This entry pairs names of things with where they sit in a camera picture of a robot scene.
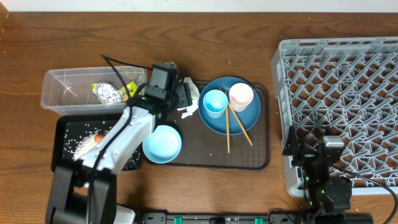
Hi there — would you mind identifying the white tissue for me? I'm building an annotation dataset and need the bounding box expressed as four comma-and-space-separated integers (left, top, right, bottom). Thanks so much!
177, 77, 200, 119

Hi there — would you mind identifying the light blue bowl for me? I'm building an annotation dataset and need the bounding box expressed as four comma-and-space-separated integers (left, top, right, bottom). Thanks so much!
142, 125, 182, 164

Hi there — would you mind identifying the foil snack wrapper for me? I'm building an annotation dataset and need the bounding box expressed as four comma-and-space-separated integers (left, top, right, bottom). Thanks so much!
91, 81, 138, 105

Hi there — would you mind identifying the orange carrot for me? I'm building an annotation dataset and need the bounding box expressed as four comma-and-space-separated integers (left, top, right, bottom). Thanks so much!
94, 134, 104, 143

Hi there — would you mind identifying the white rice pile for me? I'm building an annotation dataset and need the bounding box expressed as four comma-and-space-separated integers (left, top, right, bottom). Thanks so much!
63, 124, 141, 170

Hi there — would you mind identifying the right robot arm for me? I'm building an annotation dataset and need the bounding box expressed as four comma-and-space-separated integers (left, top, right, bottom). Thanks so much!
282, 126, 352, 223

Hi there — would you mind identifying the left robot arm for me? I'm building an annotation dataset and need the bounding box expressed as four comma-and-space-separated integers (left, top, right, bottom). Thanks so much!
45, 62, 184, 223

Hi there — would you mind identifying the grey dishwasher rack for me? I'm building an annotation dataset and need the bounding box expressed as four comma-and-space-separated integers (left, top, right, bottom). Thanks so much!
271, 37, 397, 195

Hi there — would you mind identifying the black waste tray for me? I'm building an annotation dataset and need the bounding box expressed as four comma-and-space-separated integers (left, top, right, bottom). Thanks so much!
51, 113, 144, 172

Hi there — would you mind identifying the light blue cup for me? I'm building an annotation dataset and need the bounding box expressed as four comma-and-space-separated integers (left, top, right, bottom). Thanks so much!
203, 90, 228, 118

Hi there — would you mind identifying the left wooden chopstick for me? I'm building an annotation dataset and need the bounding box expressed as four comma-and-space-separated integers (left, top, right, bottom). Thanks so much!
225, 97, 230, 154

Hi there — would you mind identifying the wooden chopstick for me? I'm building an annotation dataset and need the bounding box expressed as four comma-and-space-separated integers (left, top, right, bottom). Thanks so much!
229, 102, 253, 146
225, 97, 230, 154

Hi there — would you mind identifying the right wooden chopstick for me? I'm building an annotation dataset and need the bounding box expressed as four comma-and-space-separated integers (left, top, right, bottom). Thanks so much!
229, 102, 253, 146

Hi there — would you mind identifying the brown serving tray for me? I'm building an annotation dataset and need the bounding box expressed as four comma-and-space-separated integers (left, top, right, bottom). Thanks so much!
162, 83, 271, 170

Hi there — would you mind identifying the clear plastic bin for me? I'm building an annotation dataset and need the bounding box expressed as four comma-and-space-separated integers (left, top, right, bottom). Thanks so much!
40, 65, 150, 116

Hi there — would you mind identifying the white pink cup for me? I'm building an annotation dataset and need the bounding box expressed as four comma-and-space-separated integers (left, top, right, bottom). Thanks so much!
229, 83, 254, 112

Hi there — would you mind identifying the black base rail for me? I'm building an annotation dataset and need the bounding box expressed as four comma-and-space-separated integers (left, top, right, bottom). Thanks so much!
116, 205, 374, 224

